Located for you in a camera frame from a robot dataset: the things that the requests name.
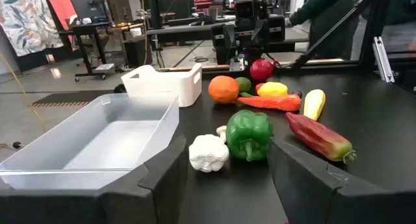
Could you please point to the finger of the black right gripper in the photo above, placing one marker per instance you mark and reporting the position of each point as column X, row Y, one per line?
column 277, row 34
column 224, row 48

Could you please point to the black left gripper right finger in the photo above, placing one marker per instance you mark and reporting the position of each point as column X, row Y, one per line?
column 325, row 198

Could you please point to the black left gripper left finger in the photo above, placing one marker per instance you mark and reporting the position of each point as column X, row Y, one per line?
column 97, row 207

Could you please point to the red apple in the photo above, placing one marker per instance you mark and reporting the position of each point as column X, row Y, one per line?
column 261, row 69

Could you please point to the orange fruit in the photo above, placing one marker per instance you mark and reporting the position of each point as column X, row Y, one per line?
column 223, row 89

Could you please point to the green lime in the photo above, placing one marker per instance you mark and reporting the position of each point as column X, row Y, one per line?
column 243, row 84

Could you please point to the small red fruit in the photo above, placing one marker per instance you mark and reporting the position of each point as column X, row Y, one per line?
column 259, row 87

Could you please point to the red and green chili pepper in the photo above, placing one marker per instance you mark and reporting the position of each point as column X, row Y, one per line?
column 318, row 136

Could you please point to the orange carrot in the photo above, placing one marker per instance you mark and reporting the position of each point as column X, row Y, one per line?
column 273, row 103

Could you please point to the yellow corn cob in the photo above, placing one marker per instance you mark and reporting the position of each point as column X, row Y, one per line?
column 314, row 104

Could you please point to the small pale mushroom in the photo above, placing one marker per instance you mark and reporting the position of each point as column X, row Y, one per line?
column 222, row 130

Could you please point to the green bell pepper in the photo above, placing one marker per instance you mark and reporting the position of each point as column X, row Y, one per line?
column 248, row 130

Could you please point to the white cauliflower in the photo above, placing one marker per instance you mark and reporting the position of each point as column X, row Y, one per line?
column 208, row 152

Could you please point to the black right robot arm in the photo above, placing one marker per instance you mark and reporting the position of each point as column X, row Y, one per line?
column 250, row 55

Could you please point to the long black workbench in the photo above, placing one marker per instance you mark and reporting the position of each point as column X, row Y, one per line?
column 185, row 30

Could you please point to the person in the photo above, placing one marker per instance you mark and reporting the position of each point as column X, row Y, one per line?
column 325, row 26

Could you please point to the small dark purple fruit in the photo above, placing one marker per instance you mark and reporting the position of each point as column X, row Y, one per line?
column 297, row 94

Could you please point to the frosted translucent plastic bin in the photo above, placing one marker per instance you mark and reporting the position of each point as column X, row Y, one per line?
column 107, row 143

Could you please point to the black waste bin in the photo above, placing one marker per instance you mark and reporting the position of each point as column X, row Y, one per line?
column 136, row 53

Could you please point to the black mat hazard-striped edge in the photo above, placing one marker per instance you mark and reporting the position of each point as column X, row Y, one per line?
column 71, row 97

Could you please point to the black wheeled cart table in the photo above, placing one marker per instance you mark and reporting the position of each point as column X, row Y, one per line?
column 87, row 29

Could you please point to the red panel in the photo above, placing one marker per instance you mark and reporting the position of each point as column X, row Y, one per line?
column 61, row 6

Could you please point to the leaf-patterned fabric panel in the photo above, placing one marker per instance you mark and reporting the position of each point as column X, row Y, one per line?
column 26, row 22

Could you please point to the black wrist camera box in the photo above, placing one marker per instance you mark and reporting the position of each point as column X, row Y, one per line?
column 247, row 6

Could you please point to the silver metal bracket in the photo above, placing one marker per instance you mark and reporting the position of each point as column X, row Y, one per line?
column 383, row 60

